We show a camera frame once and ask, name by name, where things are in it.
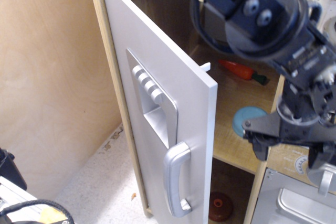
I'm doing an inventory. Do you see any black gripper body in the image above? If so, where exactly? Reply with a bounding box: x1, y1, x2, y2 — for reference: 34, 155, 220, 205
241, 103, 335, 148

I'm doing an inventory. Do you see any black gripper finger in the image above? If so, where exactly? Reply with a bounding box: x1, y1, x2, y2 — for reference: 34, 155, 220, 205
249, 136, 269, 161
308, 142, 335, 169

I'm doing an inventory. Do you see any silver fridge door handle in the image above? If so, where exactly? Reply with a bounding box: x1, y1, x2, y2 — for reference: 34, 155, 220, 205
163, 142, 192, 218

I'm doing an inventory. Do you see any grey fridge door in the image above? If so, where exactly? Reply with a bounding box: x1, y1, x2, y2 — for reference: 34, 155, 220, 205
105, 0, 217, 223

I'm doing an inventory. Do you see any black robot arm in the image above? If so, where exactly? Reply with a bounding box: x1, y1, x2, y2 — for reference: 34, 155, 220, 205
192, 0, 335, 169

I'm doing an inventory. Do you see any silver oven knob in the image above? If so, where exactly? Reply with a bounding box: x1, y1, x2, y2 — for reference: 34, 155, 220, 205
307, 163, 335, 197

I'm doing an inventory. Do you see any teal toy bowl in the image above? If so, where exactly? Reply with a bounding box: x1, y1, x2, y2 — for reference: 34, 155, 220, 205
232, 106, 267, 138

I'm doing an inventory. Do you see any grey oven door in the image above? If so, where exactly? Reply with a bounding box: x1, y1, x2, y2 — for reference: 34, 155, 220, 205
251, 168, 335, 224

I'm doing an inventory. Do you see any brown toy lid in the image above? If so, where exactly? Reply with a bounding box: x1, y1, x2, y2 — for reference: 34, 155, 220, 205
208, 191, 234, 222

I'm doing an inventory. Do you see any orange toy carrot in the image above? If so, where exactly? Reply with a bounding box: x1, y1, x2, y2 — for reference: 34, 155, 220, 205
218, 59, 268, 85

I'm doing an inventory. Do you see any silver ice dispenser panel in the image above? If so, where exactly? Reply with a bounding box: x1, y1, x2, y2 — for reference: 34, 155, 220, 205
125, 48, 178, 149

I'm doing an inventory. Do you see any white speckled stove top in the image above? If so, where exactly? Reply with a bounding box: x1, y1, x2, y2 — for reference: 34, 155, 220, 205
275, 0, 336, 156

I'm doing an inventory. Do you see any orange tape piece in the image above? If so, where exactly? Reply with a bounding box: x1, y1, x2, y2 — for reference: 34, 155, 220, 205
38, 207, 67, 224

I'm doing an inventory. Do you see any wooden fridge cabinet frame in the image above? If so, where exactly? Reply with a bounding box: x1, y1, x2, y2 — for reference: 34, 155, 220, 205
86, 0, 323, 224

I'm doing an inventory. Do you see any aluminium rail base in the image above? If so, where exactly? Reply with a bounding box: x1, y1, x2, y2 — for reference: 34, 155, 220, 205
0, 175, 71, 224

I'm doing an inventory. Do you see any black braided cable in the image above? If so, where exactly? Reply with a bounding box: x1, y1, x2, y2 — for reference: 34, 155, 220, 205
0, 199, 75, 224

